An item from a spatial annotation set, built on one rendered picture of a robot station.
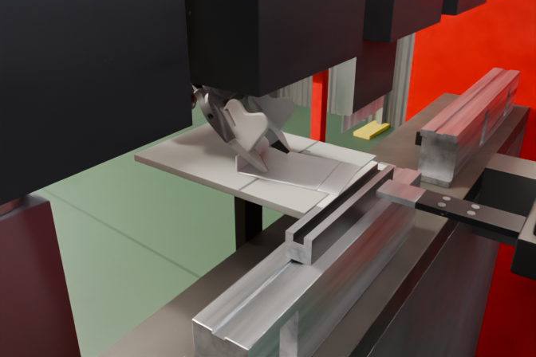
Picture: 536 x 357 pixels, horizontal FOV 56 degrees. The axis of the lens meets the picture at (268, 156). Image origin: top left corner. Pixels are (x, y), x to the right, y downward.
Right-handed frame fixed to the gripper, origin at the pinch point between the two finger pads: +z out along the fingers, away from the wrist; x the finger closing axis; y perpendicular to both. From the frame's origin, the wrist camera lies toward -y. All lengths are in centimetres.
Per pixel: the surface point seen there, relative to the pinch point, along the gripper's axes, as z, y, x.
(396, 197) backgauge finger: 11.2, 12.5, -2.3
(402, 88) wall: 28, -77, 284
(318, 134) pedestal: 15, -89, 174
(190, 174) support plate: -3.7, -6.1, -6.9
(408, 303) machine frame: 26.9, 2.0, 4.3
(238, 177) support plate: -0.1, -1.7, -5.2
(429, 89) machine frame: 14, -4, 86
